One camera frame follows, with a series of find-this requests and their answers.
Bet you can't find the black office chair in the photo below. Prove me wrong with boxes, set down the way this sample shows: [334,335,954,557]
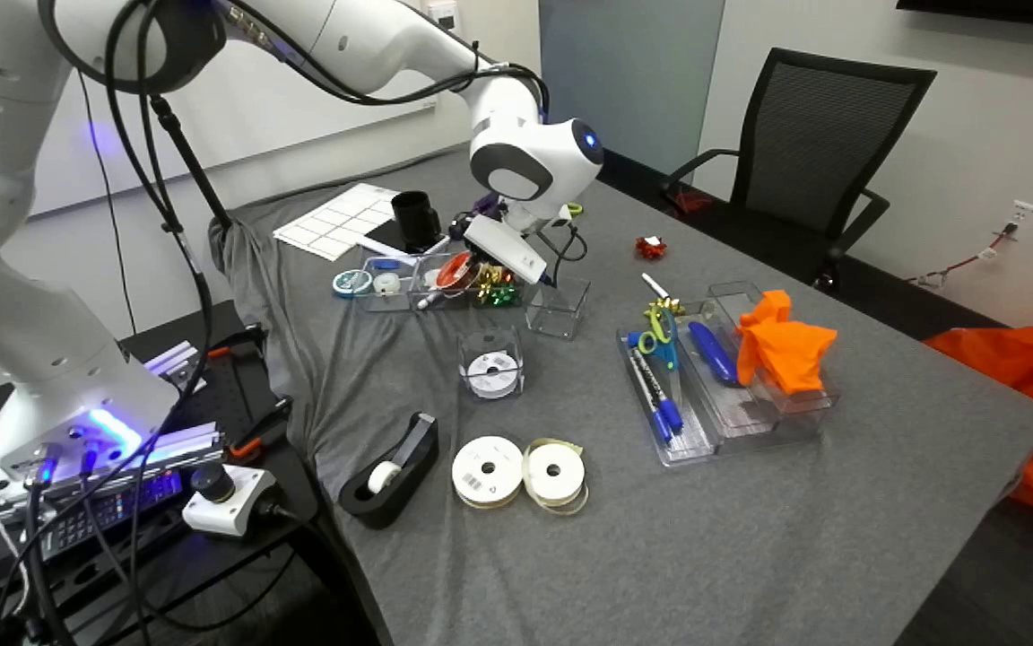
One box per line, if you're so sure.
[661,46,941,289]

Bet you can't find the black tape dispenser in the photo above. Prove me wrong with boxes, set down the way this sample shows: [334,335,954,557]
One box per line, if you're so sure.
[339,411,436,527]

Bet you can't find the orange cloth in container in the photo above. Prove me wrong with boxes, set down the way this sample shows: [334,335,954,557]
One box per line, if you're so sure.
[735,289,834,396]

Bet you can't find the black cup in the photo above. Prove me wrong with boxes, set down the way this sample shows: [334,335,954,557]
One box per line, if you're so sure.
[391,190,440,241]

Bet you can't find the teal tape roll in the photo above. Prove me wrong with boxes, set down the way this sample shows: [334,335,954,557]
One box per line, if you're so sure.
[328,270,371,299]

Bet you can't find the white ribbon spool left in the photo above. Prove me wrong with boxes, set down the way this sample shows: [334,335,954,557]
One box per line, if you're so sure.
[447,434,524,508]

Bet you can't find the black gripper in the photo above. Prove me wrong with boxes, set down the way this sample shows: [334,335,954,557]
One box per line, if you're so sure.
[461,216,547,284]

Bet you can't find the clear container with white spool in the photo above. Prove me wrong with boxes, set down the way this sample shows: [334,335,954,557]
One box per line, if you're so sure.
[458,330,524,400]

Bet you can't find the small red bow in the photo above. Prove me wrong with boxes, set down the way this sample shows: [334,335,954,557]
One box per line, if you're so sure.
[634,234,667,260]

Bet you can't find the white ribbon spool gold edge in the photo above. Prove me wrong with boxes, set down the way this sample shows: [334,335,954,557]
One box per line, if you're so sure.
[524,440,588,513]

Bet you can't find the clear tape roll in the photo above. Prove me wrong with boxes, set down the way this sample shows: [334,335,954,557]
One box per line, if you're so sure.
[371,272,400,299]

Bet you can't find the small empty clear container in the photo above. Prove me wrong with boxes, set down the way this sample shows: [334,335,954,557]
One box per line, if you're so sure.
[524,281,588,342]

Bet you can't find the white ribbon spool in container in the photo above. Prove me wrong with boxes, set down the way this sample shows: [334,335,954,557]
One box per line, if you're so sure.
[466,352,521,400]

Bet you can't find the clear tray with blue marker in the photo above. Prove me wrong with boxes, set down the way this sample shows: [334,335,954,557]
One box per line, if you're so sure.
[676,314,773,440]

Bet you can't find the green gift bow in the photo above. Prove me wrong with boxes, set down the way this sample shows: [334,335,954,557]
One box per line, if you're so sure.
[484,288,521,307]

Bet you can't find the blue pen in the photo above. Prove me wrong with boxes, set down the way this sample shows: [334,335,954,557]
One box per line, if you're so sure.
[626,352,682,446]

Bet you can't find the clear tray with pens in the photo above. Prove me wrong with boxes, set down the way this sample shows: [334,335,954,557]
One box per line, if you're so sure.
[617,330,712,469]

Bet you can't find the white label sheet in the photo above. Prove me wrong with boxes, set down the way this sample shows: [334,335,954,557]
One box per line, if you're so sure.
[272,184,393,260]

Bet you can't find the blue marker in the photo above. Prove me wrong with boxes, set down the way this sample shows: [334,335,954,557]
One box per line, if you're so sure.
[688,319,737,386]

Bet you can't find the long clear organizer tray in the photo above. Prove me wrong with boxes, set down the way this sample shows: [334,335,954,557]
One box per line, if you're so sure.
[359,251,497,312]

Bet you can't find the gold gift bow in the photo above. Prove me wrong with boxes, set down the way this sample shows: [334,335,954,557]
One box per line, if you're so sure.
[478,264,511,300]

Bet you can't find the grey tablecloth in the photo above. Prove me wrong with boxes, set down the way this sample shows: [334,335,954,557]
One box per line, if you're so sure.
[222,185,1033,646]

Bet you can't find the green yellow scissors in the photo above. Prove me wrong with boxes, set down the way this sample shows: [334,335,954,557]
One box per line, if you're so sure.
[634,299,676,369]

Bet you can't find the black camera tripod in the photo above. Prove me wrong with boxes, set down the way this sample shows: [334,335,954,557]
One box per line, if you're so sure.
[151,93,233,228]

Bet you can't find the red ribbon spool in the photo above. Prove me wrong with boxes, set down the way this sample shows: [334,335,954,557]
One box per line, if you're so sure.
[434,251,469,289]

